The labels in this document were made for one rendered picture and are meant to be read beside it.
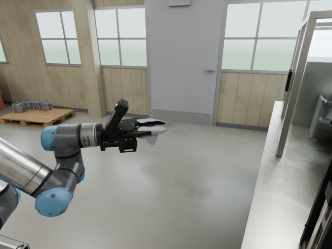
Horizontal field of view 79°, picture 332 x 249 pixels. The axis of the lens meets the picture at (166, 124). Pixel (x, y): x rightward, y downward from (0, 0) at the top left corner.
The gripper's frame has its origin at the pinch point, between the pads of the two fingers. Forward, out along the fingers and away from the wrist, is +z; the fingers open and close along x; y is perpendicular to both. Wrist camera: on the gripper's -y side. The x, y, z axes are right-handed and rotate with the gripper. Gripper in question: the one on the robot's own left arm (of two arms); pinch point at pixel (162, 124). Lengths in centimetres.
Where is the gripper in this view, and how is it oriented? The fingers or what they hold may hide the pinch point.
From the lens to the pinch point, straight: 64.5
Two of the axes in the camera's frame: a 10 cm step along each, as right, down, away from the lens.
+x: 1.7, 5.0, -8.5
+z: 9.9, -0.6, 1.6
